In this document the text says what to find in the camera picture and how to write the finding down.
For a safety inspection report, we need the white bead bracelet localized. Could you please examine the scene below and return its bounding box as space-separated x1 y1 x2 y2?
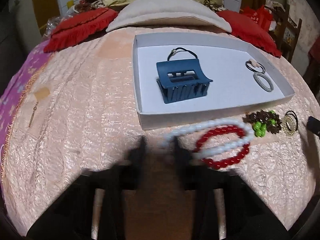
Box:
162 119 254 160

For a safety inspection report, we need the pink clover hair tie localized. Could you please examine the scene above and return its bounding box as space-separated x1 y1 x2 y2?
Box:
245 58 266 74

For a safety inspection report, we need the black elastic hair tie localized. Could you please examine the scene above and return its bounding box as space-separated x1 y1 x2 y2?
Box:
166 47 200 62

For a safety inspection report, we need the pink quilted bedspread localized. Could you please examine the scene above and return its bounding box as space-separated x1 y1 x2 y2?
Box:
2 27 319 239

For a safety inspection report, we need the blue hair claw clip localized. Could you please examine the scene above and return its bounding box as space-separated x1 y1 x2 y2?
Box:
156 59 212 104

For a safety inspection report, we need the white cardboard tray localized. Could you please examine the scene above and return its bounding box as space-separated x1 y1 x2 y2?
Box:
132 33 295 130

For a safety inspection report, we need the dark wooden chair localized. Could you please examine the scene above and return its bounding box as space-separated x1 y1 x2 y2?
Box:
271 4 303 62

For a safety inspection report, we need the gold drop earring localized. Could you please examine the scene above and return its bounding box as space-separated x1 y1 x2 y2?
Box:
28 101 39 128

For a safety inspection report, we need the red shopping bag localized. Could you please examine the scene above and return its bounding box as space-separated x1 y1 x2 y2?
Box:
240 5 273 31

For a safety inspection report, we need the red fringed cushion right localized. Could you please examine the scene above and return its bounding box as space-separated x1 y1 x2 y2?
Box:
217 10 281 58

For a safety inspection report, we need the red fringed cushion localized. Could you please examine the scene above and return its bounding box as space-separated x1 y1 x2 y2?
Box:
43 8 118 53
217 10 281 58

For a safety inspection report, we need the purple floral sheet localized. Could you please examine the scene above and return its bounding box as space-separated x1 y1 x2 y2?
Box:
0 40 51 146

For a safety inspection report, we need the red fringed cushion left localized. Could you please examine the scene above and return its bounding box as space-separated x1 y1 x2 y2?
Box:
43 8 118 53

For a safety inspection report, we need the grey beige pillow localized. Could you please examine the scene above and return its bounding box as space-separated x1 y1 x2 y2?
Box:
106 0 232 33

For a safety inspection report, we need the gold black hair ring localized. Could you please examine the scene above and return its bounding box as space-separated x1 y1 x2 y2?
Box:
282 109 299 136

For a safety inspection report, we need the green brown bead bracelet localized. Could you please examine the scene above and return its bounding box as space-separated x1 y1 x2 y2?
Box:
242 109 283 138

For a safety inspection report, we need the red bead bracelet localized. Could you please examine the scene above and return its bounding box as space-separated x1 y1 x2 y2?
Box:
193 126 251 170

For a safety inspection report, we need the silver grey scrunchie ring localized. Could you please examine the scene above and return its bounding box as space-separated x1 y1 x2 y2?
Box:
253 72 275 93

